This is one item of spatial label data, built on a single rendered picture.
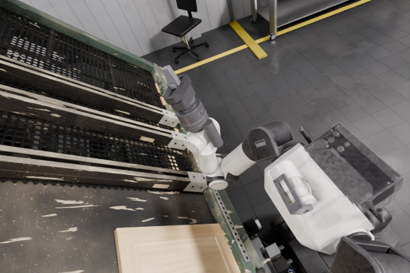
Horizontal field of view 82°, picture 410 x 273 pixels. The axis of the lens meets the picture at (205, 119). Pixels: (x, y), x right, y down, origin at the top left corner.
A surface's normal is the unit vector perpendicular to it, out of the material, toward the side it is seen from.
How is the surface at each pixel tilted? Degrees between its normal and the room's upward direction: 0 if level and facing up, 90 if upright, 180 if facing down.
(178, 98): 74
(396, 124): 0
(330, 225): 23
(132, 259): 53
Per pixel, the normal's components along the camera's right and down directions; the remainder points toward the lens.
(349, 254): -0.92, -0.25
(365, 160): -0.56, -0.42
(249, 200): -0.22, -0.64
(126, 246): 0.59, -0.72
